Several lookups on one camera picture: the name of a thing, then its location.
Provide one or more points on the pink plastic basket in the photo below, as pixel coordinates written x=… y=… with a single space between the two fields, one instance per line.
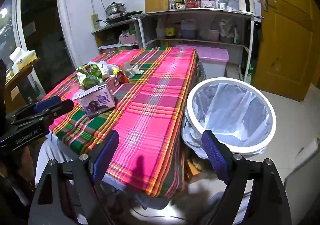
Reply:
x=128 y=39

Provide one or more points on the low grey shelf stand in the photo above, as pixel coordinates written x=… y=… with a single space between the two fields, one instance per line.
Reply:
x=112 y=27

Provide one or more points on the pink plastic tub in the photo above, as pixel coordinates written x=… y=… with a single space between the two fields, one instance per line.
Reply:
x=214 y=35

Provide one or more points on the steel cooking pot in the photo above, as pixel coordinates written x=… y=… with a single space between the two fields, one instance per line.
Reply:
x=115 y=9

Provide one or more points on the clear oil bottle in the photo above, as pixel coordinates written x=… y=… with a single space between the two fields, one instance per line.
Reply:
x=172 y=2

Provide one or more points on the strawberry milk carton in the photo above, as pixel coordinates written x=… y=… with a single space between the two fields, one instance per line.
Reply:
x=112 y=84

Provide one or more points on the white plastic jug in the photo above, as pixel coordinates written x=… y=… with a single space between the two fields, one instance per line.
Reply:
x=160 y=29

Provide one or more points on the pink plaid tablecloth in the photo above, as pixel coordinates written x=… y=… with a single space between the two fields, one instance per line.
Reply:
x=155 y=105

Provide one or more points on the clear plastic bin liner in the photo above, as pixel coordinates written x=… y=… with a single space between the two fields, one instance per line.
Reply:
x=232 y=112

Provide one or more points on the orange snack wrapper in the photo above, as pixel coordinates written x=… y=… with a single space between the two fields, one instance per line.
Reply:
x=124 y=78

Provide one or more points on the clear plastic bottle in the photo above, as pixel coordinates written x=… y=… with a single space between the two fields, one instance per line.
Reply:
x=129 y=70

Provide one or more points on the yellowed power strip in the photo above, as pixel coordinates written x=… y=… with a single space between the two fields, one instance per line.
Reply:
x=94 y=21

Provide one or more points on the wooden side table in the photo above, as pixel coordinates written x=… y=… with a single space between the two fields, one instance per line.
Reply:
x=17 y=82

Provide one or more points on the white tissue box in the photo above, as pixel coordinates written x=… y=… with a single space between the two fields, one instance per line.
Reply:
x=22 y=55

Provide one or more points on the crumpled plastic bags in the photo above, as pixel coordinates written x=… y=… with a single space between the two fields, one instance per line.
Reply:
x=227 y=28

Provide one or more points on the purple milk carton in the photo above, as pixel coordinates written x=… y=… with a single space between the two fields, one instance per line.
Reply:
x=97 y=101

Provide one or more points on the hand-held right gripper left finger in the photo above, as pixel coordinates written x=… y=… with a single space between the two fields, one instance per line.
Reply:
x=107 y=160

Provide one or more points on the yellow label bottle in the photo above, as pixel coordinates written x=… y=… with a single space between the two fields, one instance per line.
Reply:
x=169 y=32

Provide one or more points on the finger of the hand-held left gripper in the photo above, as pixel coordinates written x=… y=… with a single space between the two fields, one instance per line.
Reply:
x=47 y=103
x=63 y=107

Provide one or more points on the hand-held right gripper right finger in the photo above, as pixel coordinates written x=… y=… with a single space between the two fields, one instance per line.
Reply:
x=215 y=157

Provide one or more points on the small white paper scrap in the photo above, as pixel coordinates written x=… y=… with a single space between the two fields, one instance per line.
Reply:
x=139 y=68

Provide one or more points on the yellow snack wrapper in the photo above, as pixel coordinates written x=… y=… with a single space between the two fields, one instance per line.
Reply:
x=115 y=70

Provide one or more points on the white plastic container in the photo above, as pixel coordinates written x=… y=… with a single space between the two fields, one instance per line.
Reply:
x=227 y=1

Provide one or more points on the black induction cooker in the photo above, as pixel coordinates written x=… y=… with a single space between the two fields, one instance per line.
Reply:
x=122 y=16

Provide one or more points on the grey shelf unit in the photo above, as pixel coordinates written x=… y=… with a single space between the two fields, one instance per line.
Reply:
x=195 y=12

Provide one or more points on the green plastic bottle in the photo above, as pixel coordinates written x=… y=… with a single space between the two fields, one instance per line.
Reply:
x=250 y=75

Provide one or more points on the blue plastic jerrycan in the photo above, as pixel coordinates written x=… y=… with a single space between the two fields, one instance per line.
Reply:
x=188 y=29

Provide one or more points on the pink lidded storage box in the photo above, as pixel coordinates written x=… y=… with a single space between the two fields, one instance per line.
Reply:
x=212 y=60

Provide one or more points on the white round bin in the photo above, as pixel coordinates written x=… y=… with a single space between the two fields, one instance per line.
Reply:
x=250 y=150

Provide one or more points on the white paper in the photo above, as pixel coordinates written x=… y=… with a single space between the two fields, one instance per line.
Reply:
x=105 y=67

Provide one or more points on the yellow wooden door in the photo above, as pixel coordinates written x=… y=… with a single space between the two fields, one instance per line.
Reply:
x=287 y=40

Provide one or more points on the red lidded jar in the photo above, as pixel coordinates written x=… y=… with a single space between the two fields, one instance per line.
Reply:
x=190 y=3

